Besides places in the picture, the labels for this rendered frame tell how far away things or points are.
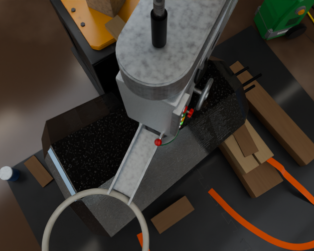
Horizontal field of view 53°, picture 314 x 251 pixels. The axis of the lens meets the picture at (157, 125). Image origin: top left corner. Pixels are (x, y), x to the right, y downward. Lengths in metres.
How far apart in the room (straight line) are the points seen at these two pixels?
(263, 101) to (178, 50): 1.79
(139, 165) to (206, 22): 0.84
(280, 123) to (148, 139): 1.34
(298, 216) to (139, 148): 1.50
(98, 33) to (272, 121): 1.44
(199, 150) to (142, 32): 1.05
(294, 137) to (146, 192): 1.30
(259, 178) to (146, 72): 1.73
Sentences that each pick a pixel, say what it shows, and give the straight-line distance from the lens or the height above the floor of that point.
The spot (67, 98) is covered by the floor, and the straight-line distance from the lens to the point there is 2.73.
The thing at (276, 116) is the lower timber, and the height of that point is 0.12.
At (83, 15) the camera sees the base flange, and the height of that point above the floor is 0.78.
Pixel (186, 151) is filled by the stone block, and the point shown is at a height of 0.72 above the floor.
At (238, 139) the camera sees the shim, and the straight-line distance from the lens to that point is 2.33.
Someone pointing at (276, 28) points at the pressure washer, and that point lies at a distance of 2.83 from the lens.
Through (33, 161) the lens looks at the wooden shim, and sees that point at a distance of 2.65.
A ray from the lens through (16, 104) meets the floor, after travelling 2.86.
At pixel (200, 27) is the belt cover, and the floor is 1.69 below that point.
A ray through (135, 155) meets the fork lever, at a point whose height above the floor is 0.94.
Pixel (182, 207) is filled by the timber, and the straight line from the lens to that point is 2.33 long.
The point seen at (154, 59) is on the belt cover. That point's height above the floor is 1.69.
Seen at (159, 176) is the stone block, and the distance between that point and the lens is 1.77.
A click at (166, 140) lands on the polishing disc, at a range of 1.65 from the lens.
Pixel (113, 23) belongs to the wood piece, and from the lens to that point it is 1.97.
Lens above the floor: 2.46
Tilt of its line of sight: 75 degrees down
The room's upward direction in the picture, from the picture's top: 2 degrees counter-clockwise
